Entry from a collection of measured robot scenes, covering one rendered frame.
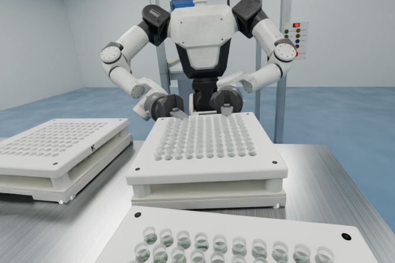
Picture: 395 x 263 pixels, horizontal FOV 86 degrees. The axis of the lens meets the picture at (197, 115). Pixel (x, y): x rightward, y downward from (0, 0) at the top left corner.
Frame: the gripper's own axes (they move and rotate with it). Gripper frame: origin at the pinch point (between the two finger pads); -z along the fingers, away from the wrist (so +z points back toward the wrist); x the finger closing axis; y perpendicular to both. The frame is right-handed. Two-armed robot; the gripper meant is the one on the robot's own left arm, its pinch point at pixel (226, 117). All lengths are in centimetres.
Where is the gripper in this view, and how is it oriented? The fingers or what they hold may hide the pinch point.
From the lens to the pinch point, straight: 54.5
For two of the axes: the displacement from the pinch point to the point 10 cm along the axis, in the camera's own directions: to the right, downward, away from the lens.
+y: -9.8, 0.1, 1.9
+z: 1.7, -3.5, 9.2
